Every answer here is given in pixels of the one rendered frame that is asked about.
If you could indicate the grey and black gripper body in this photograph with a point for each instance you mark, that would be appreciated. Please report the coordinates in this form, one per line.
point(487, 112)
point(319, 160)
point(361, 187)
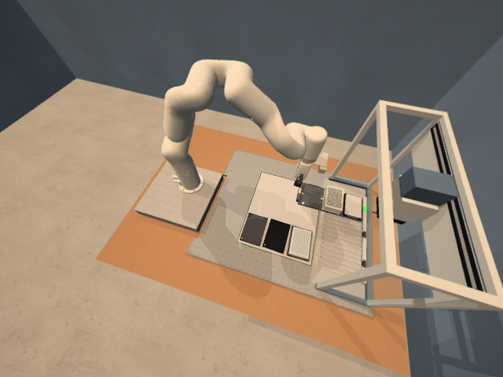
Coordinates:
point(302, 168)

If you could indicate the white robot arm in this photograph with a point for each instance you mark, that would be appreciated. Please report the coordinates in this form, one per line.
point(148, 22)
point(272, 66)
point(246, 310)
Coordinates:
point(237, 78)

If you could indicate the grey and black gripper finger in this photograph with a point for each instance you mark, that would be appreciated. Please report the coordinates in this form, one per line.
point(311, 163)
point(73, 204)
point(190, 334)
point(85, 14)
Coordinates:
point(300, 181)

